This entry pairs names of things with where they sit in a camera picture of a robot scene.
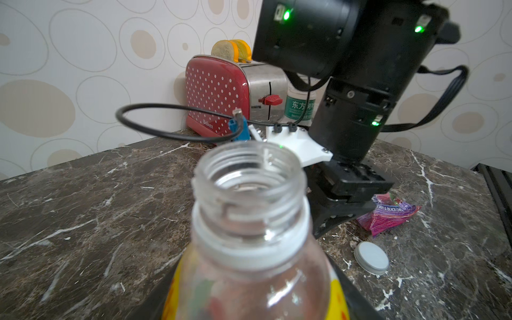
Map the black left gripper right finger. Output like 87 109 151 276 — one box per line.
327 255 384 320

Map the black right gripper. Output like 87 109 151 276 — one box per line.
305 78 393 239

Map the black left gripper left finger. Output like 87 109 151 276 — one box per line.
125 260 180 320

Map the clear pink drink bottle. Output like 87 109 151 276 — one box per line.
162 141 349 319

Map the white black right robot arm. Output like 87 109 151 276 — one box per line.
253 1 461 237

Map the green label water bottle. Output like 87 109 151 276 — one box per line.
280 82 317 127

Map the white loose bottle cap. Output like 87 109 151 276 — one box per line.
354 241 389 275

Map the purple candy bag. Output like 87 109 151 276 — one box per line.
356 193 421 237

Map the yellow toy toast slice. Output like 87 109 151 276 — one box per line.
211 40 240 63
232 39 252 63

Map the red and steel toaster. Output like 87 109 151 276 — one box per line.
185 55 288 124

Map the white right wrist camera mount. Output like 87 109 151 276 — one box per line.
248 125 333 167

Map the black right camera cable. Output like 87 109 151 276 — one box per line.
115 75 317 144

